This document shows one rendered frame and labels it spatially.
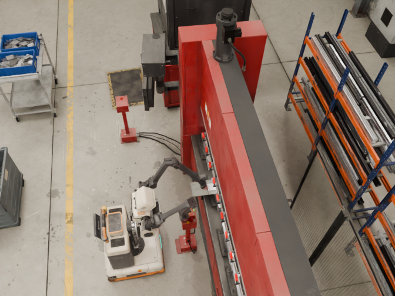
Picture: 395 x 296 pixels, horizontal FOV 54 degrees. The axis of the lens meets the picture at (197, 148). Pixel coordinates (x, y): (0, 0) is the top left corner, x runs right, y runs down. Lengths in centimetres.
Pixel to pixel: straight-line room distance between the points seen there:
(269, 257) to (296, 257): 17
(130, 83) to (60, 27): 218
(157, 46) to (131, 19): 394
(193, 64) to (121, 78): 304
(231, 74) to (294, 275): 181
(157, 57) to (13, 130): 312
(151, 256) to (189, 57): 231
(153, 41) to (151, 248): 236
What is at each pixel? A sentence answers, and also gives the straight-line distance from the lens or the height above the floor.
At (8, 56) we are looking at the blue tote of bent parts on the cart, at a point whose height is 98.
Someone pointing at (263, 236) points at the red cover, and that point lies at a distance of 258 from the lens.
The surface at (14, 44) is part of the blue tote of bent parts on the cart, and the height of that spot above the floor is 98.
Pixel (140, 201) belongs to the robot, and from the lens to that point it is 376.
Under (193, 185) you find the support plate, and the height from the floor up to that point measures 100.
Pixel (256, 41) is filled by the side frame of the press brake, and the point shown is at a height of 223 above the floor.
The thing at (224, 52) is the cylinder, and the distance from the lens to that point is 354.
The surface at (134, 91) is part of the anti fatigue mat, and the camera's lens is 661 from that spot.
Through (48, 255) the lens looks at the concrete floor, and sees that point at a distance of 526.
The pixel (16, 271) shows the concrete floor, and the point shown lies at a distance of 531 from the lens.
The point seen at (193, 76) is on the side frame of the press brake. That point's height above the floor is 185.
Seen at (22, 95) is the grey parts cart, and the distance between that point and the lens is 655.
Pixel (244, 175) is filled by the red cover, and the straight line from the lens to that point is 279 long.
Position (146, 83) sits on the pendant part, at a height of 160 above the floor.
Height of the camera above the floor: 461
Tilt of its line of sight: 53 degrees down
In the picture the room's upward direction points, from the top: 2 degrees clockwise
